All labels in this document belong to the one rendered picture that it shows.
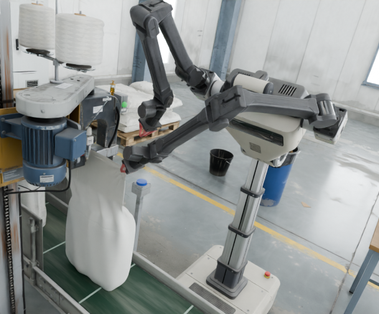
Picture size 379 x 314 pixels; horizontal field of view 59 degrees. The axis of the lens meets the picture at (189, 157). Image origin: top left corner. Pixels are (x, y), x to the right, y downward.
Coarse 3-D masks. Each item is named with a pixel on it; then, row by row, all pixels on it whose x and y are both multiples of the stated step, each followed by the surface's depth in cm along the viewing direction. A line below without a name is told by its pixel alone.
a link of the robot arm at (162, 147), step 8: (208, 104) 110; (200, 112) 112; (208, 112) 110; (192, 120) 114; (200, 120) 111; (208, 120) 109; (224, 120) 105; (176, 128) 122; (184, 128) 118; (192, 128) 114; (200, 128) 114; (216, 128) 108; (168, 136) 125; (176, 136) 121; (184, 136) 119; (192, 136) 120; (152, 144) 134; (160, 144) 129; (168, 144) 125; (176, 144) 125; (152, 152) 133; (160, 152) 129; (168, 152) 130
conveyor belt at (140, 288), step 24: (48, 216) 220; (48, 240) 199; (48, 264) 182; (72, 288) 170; (96, 288) 173; (120, 288) 176; (144, 288) 178; (168, 288) 181; (96, 312) 160; (120, 312) 162; (144, 312) 165; (168, 312) 167; (192, 312) 170
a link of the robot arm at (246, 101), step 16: (224, 96) 104; (240, 96) 100; (256, 96) 103; (272, 96) 107; (320, 96) 116; (224, 112) 103; (240, 112) 104; (272, 112) 109; (288, 112) 111; (304, 112) 112
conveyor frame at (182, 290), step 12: (48, 192) 239; (60, 204) 231; (24, 264) 183; (144, 264) 193; (24, 276) 184; (36, 276) 177; (48, 276) 176; (156, 276) 189; (168, 276) 184; (36, 288) 177; (48, 288) 172; (60, 288) 164; (180, 288) 180; (48, 300) 172; (60, 300) 168; (72, 300) 159; (192, 300) 177; (204, 300) 173; (60, 312) 167; (72, 312) 164; (84, 312) 155; (204, 312) 174; (216, 312) 169
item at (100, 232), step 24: (96, 168) 161; (72, 192) 170; (96, 192) 165; (120, 192) 155; (72, 216) 170; (96, 216) 160; (120, 216) 157; (72, 240) 175; (96, 240) 163; (120, 240) 158; (72, 264) 185; (96, 264) 168; (120, 264) 165
